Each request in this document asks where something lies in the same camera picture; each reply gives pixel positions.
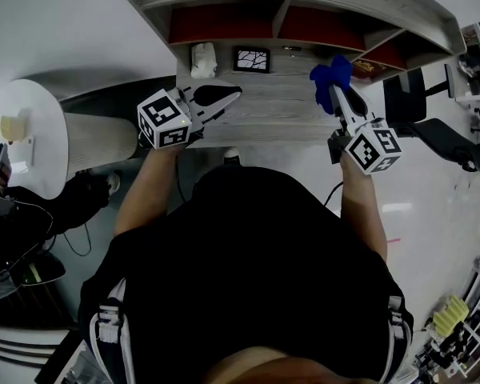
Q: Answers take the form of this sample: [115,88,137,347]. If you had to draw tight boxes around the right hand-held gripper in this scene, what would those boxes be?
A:
[327,82,402,176]

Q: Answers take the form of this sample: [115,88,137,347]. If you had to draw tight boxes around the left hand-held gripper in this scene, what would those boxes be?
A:
[137,82,243,151]

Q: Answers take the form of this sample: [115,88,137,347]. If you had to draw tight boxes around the blue cloth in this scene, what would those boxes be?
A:
[309,54,354,116]

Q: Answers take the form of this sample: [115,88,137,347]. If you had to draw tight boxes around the grey wooden shelf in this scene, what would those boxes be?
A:
[126,0,468,150]

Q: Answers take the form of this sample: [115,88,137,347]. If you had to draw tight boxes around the person's right forearm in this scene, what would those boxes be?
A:
[339,153,389,262]

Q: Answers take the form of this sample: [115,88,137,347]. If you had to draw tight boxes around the person's left forearm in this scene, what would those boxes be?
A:
[113,144,190,238]

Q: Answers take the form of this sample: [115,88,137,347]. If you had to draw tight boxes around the dark red book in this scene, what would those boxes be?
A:
[350,58,387,82]

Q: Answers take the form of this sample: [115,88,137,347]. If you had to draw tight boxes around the crumpled white tissue pack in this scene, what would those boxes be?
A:
[190,42,218,80]

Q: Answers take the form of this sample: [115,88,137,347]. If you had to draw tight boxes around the black office chair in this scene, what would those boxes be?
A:
[383,67,480,174]

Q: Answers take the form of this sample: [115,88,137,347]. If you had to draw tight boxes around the grey ribbed cylinder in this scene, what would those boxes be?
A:
[61,111,140,174]

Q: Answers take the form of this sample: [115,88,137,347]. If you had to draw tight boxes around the person's black shirt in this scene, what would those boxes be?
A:
[78,165,415,384]

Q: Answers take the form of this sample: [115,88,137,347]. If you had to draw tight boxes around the round white table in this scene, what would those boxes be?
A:
[0,78,70,200]

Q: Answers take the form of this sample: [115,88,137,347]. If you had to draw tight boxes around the small white box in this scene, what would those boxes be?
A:
[22,133,38,168]

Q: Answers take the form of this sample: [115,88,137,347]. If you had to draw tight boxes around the yellow foam block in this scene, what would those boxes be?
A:
[432,295,470,336]

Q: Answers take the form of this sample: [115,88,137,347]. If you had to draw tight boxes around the person's black white-striped trousers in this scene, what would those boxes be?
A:
[78,277,415,384]

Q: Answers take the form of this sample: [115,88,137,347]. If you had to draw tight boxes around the black picture frame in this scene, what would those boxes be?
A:
[232,45,272,74]

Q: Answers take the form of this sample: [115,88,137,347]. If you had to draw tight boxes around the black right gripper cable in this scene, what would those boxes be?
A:
[323,181,345,208]

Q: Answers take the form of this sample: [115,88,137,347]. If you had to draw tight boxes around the black floor cable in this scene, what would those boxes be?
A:
[61,220,94,258]

